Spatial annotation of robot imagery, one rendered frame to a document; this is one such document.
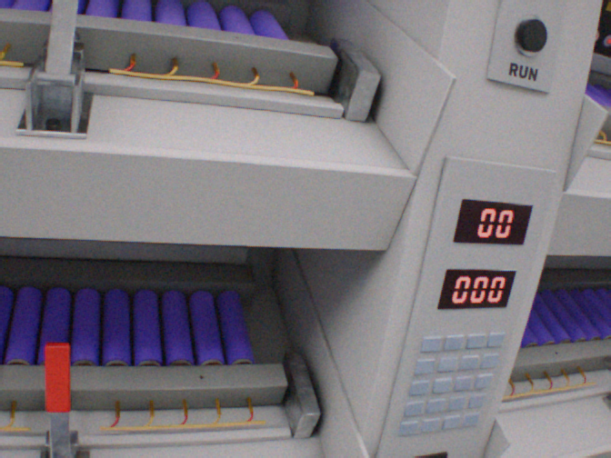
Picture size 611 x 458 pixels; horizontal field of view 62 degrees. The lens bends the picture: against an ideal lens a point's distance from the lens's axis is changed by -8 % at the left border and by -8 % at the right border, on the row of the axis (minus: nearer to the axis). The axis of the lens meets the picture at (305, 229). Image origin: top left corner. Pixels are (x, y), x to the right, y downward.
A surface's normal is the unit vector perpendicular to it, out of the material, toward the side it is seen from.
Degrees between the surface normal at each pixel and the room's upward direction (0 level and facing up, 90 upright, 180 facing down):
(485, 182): 90
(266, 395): 110
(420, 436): 90
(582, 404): 20
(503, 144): 90
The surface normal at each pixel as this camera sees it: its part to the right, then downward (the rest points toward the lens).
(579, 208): 0.24, 0.62
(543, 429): 0.24, -0.78
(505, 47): 0.31, 0.31
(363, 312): -0.94, -0.04
